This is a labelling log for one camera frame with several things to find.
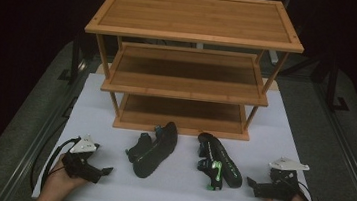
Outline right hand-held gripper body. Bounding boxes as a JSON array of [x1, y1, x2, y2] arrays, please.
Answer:
[[251, 154, 312, 201]]

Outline wooden three-tier shoe rack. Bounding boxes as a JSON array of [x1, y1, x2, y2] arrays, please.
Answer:
[[75, 0, 309, 148]]

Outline aluminium frame rail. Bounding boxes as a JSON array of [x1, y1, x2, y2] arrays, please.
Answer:
[[301, 80, 357, 201], [0, 52, 88, 201]]

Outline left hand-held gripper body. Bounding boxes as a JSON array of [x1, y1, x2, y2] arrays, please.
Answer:
[[59, 132, 108, 185]]

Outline black metal stand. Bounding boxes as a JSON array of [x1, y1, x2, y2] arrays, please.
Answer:
[[323, 60, 355, 114], [57, 30, 91, 87]]

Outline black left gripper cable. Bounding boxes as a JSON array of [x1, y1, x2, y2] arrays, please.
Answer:
[[28, 133, 80, 198]]

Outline black green sandal shoe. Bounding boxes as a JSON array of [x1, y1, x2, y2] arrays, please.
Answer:
[[122, 116, 180, 182], [191, 131, 248, 195]]

